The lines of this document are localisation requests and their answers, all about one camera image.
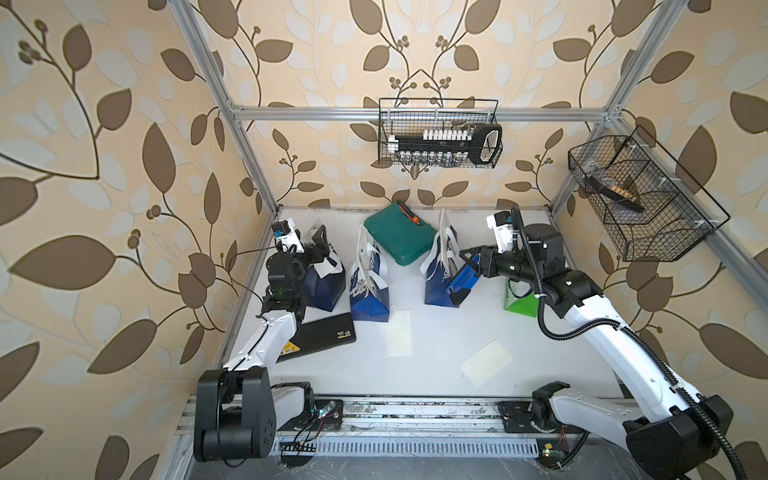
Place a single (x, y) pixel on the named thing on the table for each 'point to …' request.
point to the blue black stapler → (465, 282)
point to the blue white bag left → (368, 282)
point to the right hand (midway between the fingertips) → (464, 252)
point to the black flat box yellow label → (318, 336)
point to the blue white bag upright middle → (441, 263)
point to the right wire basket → (652, 217)
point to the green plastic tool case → (398, 232)
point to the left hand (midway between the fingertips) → (305, 225)
